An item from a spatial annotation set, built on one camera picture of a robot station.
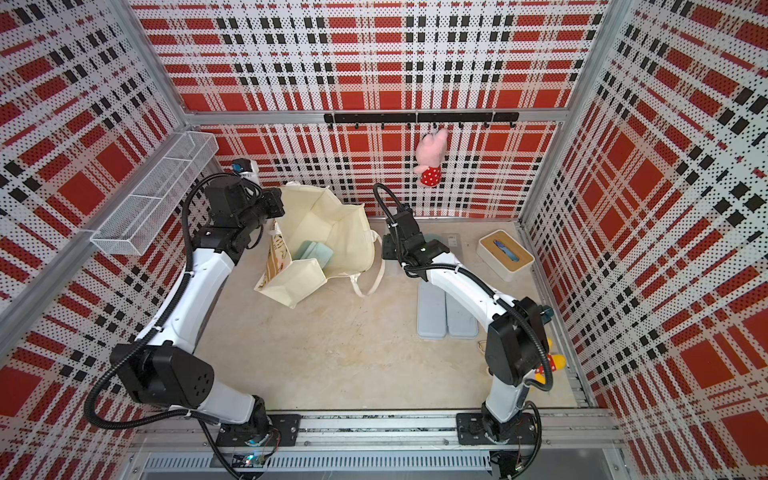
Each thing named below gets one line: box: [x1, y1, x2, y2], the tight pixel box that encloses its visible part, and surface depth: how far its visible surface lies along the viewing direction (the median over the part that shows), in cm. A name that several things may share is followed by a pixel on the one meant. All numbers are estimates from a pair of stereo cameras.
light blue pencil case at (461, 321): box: [446, 292, 479, 337], surface depth 92 cm
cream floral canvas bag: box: [254, 183, 386, 309], surface depth 90 cm
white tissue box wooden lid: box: [477, 229, 535, 282], surface depth 107 cm
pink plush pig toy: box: [413, 128, 448, 187], surface depth 95 cm
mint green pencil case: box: [301, 242, 334, 269], surface depth 103 cm
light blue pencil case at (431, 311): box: [417, 280, 446, 340], surface depth 95 cm
